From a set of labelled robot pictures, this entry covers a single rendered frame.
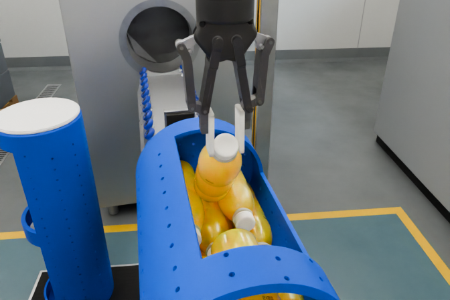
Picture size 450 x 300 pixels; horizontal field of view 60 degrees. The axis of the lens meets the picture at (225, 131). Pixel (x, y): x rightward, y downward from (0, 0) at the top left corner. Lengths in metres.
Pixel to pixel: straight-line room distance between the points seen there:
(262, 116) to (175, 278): 1.03
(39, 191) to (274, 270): 1.09
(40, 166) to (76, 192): 0.17
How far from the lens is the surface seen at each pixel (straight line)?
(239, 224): 0.75
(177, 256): 0.56
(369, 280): 2.26
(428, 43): 2.81
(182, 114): 1.25
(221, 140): 0.59
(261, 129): 1.51
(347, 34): 5.55
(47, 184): 1.46
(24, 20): 5.43
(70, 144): 1.42
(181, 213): 0.61
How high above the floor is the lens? 1.60
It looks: 28 degrees down
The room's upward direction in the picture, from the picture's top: straight up
